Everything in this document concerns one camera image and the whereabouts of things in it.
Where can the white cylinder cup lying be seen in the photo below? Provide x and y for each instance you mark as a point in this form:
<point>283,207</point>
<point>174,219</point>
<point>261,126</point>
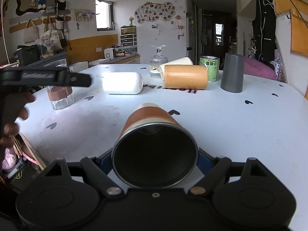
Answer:
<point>129,83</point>

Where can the brown banded steel cup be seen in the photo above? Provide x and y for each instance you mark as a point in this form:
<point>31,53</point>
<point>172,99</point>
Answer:
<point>153,149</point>

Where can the inverted clear stemmed glass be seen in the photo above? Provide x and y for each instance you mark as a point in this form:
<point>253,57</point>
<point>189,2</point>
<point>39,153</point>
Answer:
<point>157,60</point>

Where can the small drawer organiser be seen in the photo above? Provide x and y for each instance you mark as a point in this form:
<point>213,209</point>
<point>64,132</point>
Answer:
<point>128,36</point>

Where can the green tin can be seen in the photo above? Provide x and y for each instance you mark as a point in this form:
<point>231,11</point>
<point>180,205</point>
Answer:
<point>212,63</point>

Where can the cloud shaped photo board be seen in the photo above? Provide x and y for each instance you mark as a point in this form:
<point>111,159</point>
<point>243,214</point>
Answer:
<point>151,12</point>

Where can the hanging woven tote bag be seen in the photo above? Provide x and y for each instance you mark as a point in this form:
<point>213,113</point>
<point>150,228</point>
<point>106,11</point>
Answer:
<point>31,32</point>

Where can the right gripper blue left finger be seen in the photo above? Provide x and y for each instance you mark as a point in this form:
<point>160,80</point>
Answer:
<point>104,162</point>

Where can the clear glass with brown band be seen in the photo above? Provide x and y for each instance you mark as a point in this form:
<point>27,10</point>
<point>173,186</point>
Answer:
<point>60,97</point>

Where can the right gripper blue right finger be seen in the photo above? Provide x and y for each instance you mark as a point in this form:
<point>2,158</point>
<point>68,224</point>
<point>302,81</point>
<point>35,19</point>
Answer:
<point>205,162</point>

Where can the wooden bamboo cup lying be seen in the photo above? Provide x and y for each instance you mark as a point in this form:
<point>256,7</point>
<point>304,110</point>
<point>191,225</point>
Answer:
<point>185,77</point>

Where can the person's left hand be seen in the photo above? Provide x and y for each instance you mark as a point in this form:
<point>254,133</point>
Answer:
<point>12,107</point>

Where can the cream paper cup lying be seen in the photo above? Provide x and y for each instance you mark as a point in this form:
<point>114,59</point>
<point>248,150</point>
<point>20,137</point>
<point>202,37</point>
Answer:
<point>182,61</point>

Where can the grey inverted cup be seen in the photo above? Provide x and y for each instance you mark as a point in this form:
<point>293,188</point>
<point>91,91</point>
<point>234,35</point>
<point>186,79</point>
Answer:
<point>233,73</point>

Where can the pink bean bag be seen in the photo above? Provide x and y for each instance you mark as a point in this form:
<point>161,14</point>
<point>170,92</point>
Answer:
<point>255,68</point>

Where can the black hanging coat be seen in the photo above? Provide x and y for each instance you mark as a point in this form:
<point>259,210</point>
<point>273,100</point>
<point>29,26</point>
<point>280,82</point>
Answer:
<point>264,29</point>

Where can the white small appliance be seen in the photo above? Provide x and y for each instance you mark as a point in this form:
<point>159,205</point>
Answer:
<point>109,53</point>

